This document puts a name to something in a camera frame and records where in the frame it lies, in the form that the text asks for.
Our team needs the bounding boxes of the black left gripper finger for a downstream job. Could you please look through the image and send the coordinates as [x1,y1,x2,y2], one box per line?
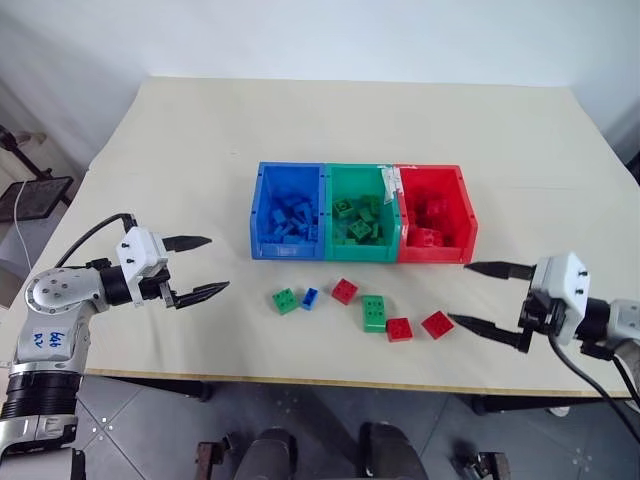
[169,280,231,310]
[164,233,214,254]

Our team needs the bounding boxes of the rusty brown metal bracket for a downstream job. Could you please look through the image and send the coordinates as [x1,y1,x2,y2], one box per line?
[196,433,235,480]
[451,449,512,480]

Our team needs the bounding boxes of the red toy brick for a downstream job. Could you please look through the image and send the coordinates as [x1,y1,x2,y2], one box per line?
[420,310,456,342]
[330,277,359,306]
[408,227,447,249]
[385,316,415,344]

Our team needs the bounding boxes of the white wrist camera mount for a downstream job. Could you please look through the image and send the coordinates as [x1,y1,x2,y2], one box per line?
[115,227,170,305]
[528,252,592,347]

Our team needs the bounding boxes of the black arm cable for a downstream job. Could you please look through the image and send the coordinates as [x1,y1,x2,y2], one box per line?
[547,333,640,446]
[54,213,139,269]

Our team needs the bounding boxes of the white crumpled paper label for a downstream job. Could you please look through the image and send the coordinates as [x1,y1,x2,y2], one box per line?
[380,167,404,206]

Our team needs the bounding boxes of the red plastic bin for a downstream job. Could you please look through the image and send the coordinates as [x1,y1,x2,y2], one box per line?
[394,163,479,265]

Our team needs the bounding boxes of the dark rounded shape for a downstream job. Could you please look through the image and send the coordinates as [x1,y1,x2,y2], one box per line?
[233,426,302,480]
[358,421,430,480]

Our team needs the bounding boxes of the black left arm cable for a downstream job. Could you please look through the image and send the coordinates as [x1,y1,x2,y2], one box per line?
[54,213,139,269]

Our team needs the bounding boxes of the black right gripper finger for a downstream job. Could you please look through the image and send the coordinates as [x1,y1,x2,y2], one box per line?
[463,260,534,282]
[446,312,533,355]

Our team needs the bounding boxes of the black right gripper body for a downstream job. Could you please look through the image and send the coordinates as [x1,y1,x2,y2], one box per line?
[518,290,567,344]

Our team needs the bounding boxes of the long green toy brick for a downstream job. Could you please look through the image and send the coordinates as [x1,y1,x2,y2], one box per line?
[361,294,388,334]

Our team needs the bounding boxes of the green plastic bin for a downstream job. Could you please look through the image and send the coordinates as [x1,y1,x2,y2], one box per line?
[323,162,402,265]

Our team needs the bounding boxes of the black metal stand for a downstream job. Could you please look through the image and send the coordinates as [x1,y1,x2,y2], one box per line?
[0,124,74,224]

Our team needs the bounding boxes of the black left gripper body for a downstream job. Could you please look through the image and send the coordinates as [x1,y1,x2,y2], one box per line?
[138,268,178,308]

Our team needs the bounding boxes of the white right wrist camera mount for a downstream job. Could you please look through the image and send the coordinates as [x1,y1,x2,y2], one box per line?
[528,252,592,347]

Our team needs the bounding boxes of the blue plastic bin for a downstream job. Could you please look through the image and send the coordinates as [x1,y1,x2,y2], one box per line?
[248,160,328,262]

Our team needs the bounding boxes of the white cable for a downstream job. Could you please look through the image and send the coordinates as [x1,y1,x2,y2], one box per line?
[13,179,32,269]

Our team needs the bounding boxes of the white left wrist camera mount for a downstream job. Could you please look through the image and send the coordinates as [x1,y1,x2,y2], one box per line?
[115,227,170,305]

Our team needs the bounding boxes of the small green toy brick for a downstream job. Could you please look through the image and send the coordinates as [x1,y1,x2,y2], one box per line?
[271,287,298,316]

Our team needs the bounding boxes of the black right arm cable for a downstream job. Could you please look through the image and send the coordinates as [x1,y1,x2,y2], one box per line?
[547,333,640,446]

